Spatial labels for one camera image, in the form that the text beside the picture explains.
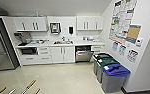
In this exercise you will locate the white cabinet panel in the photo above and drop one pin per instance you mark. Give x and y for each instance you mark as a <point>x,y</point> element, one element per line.
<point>62,54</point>

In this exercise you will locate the chrome faucet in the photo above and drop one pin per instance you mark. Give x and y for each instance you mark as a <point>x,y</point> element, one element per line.
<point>63,38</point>

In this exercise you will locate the narrow white drawer unit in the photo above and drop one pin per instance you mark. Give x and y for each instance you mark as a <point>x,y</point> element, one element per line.
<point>97,49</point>

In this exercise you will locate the paper towel dispenser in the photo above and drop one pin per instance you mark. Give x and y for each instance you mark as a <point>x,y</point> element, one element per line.
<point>55,28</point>

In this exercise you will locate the wide white drawer unit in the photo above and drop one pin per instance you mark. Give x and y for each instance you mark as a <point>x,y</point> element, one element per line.
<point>44,56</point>

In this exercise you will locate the grey bin green lid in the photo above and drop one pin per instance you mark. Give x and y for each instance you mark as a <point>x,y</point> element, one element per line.
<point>107,61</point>

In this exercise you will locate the black built-in microwave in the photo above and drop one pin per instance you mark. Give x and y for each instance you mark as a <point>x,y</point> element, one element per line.
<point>28,51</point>

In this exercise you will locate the grey bin blue lid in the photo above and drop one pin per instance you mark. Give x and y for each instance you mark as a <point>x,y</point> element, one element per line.
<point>114,76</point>

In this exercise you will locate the teal bottle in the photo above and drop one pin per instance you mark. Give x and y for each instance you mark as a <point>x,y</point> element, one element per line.
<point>37,14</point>

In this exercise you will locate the stainless steel refrigerator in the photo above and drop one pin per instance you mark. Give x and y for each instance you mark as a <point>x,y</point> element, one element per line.
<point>2,43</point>

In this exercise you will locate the white wall cabinet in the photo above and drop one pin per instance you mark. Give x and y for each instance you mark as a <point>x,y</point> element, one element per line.
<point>31,24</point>
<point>90,23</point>

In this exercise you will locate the blue wall sign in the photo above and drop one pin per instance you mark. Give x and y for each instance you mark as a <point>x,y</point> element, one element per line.
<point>115,46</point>

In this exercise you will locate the green wall sign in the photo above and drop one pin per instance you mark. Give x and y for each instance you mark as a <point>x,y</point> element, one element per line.
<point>122,50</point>

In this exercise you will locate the large printed wall poster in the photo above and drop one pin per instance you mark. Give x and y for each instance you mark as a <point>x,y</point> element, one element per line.
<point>122,20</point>

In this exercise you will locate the white wall thermostat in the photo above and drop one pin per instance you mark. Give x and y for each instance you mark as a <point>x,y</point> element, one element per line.
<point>139,42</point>

